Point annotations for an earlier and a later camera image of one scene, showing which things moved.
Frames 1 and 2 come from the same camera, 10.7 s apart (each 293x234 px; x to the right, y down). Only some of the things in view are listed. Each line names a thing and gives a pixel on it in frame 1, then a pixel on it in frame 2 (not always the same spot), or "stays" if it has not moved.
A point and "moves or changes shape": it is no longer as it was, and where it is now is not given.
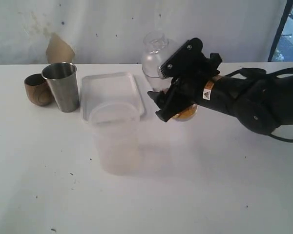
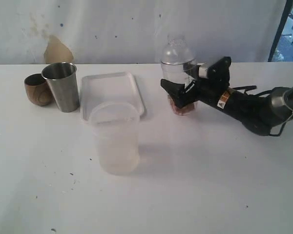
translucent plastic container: x=116 y=125 stays
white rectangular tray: x=97 y=88 stays
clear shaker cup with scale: x=161 y=85 moves or changes shape
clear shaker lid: x=155 y=42 -> x=177 y=51
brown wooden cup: x=38 y=90 stays
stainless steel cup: x=62 y=78 stays
